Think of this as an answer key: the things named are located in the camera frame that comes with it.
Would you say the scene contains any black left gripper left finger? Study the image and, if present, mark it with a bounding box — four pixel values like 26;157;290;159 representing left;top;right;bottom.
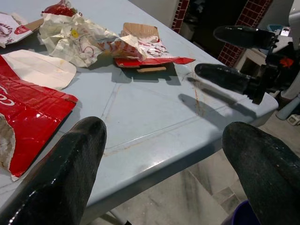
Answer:
0;116;107;225

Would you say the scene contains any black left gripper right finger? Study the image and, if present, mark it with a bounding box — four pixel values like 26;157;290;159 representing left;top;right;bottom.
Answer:
221;121;300;225

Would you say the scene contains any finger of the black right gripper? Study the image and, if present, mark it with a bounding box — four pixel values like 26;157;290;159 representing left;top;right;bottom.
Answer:
195;63;258;95
213;25;276;50

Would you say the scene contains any purple rubbish bin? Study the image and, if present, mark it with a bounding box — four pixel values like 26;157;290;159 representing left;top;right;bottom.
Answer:
220;200;260;225

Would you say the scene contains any red brick tiled pillar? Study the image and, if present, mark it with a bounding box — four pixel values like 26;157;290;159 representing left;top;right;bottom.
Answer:
217;0;274;68
172;0;190;34

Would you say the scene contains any light blue table leg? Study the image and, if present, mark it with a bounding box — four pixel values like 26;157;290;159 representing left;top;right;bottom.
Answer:
276;95;300;120

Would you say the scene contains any flattened red cardboard box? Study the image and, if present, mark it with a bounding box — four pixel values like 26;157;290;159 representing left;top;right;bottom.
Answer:
0;55;79;182

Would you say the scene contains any small brown cardboard strip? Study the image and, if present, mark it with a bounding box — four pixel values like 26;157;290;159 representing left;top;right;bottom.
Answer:
136;67;167;74

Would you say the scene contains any torn red white cardboard box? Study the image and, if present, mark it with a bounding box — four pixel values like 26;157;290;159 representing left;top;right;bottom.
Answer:
113;22;196;70

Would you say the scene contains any flat white paper bag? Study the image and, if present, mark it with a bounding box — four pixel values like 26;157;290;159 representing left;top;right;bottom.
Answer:
1;49;77;91

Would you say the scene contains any crumpled white paper wrapper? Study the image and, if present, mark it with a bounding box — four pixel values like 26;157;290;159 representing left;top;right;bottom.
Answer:
39;11;121;68

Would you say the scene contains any brown cardboard flap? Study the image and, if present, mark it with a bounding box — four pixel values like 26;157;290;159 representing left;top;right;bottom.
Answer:
24;18;45;33

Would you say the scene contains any white paper box red print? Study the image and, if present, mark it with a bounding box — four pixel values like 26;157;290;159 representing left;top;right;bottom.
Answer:
0;12;33;49

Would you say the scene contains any shiny red plastic wrapper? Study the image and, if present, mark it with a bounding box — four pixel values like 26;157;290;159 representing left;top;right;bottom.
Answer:
41;0;78;17

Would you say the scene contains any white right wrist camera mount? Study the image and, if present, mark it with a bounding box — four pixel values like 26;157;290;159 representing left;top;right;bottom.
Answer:
288;0;300;50

